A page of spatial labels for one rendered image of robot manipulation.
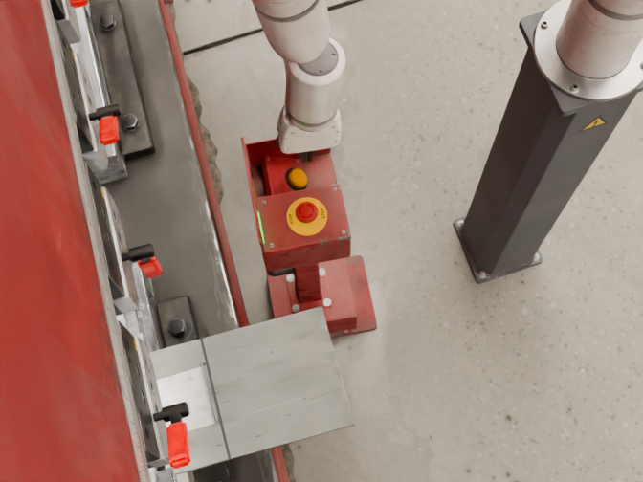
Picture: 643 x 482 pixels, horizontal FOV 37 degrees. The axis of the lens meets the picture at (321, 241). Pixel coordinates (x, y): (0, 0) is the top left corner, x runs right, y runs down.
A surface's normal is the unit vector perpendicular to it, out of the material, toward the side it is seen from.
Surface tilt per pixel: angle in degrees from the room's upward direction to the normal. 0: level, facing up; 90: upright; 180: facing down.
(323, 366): 0
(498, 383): 0
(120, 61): 0
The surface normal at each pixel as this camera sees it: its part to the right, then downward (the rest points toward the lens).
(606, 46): -0.19, 0.93
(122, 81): -0.02, -0.31
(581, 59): -0.58, 0.78
